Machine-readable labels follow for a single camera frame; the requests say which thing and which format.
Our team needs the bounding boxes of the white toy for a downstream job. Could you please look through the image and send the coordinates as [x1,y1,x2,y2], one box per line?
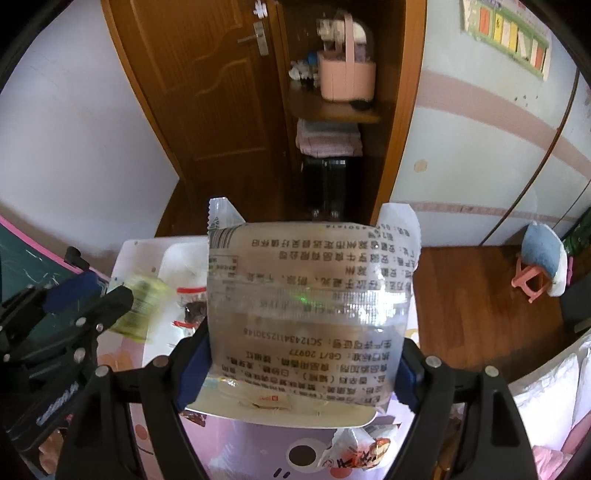
[316,16,370,52]

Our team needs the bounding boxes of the green patterned bag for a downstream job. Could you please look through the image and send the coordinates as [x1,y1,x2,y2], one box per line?
[560,216,588,258]

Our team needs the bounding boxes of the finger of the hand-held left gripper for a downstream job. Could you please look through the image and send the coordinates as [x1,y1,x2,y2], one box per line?
[28,285,136,365]
[0,271,103,333]

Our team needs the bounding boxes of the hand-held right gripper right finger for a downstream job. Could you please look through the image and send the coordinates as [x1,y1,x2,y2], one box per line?
[390,339,541,480]

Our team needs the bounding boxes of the white red print snack packet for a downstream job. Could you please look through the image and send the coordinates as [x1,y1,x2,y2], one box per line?
[318,427,393,472]

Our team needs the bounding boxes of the green yellow snack packet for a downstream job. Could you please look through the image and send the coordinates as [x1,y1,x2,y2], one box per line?
[107,274,175,343]

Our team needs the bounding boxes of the pink stool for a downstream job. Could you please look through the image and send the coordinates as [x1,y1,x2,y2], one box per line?
[511,255,555,304]

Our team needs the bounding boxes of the black easel clamp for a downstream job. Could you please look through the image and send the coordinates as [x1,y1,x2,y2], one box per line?
[64,246,92,271]

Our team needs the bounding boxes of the wooden door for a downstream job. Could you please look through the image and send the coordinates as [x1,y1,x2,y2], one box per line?
[102,0,296,237]

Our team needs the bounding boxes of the green chalkboard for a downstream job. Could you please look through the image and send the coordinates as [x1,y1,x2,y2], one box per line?
[0,213,112,320]

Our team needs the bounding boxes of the metal door handle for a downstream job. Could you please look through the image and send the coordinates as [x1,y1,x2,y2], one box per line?
[237,21,269,57]

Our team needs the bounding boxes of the folded pink towels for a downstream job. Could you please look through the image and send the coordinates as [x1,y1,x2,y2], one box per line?
[295,117,363,158]

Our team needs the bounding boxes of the colourful wall poster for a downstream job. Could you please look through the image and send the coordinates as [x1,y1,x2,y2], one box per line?
[462,0,553,82]

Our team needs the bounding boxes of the black case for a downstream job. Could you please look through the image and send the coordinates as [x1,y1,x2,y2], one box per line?
[300,156,362,219]

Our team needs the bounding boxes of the dark object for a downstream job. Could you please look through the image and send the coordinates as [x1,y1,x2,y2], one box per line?
[560,276,591,334]

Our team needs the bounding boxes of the white pillow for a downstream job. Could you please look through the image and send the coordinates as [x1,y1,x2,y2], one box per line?
[512,332,591,454]

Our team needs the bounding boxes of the clear printed snack packet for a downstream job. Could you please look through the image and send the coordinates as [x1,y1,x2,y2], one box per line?
[206,198,423,418]

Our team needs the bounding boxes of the wooden shelf unit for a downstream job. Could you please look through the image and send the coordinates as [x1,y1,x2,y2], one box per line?
[268,0,428,223]

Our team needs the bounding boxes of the pink blanket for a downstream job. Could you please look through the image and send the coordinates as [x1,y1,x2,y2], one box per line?
[531,415,591,480]

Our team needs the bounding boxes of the pink basket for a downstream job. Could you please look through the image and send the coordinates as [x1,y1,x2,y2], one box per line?
[318,14,378,103]

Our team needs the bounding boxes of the red label clear packet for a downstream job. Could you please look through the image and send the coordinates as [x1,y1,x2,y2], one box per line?
[174,286,209,332]

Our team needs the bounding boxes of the blue white cushion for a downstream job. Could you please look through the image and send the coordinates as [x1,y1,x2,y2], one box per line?
[522,222,569,296]

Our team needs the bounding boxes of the white plastic bin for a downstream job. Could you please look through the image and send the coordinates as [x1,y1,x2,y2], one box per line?
[142,240,377,428]

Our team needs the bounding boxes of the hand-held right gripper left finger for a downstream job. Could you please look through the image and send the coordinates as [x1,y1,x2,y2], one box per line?
[55,323,213,480]

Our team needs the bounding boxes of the small toy figures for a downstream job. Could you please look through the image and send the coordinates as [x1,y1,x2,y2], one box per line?
[288,53,322,89]

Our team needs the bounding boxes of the pastel wardrobe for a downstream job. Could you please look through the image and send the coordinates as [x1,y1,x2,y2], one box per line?
[388,0,591,248]

